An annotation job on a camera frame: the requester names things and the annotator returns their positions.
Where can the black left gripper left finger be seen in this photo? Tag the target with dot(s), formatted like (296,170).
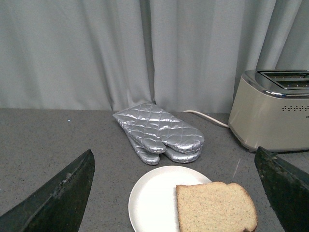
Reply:
(58,205)

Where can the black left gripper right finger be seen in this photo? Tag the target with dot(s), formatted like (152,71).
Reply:
(287,189)

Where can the slice of bread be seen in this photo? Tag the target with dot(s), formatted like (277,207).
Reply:
(215,207)

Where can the cream two-slot toaster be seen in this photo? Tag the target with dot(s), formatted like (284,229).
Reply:
(271,110)

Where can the white round plate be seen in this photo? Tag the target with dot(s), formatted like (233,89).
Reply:
(152,205)

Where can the lower silver quilted oven mitt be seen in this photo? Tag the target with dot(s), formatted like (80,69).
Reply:
(153,159)

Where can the silver quilted oven mitt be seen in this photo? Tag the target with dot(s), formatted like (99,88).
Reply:
(153,159)
(156,130)

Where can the upper silver quilted oven mitt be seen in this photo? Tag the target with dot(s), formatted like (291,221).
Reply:
(156,130)

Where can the grey curtain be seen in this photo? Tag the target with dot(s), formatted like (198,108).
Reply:
(112,54)

